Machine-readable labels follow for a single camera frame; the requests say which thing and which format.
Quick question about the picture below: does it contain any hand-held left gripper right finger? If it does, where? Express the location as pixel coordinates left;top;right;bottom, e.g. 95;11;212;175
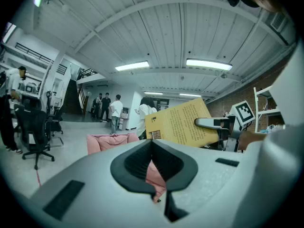
151;139;256;228

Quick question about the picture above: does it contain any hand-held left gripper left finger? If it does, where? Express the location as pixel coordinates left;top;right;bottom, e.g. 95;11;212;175
29;139;171;228

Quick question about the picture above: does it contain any white metal shelving rack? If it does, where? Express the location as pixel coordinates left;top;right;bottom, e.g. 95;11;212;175
253;85;285;133
0;60;53;104

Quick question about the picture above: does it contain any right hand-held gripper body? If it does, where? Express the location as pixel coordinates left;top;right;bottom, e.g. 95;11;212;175
218;100;256;152

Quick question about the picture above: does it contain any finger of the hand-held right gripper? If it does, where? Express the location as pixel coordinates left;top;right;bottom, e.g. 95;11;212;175
194;117;230;131

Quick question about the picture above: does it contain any dark staircase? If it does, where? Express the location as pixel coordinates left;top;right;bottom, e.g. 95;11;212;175
64;78;84;115

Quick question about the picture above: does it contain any black double door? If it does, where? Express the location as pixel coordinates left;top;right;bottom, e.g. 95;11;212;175
153;98;170;110

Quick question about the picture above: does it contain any black office chair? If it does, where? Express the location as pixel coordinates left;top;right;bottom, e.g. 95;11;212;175
13;98;56;171
46;90;66;137

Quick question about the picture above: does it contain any yellow book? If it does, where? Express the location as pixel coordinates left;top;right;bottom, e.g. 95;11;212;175
144;97;219;148

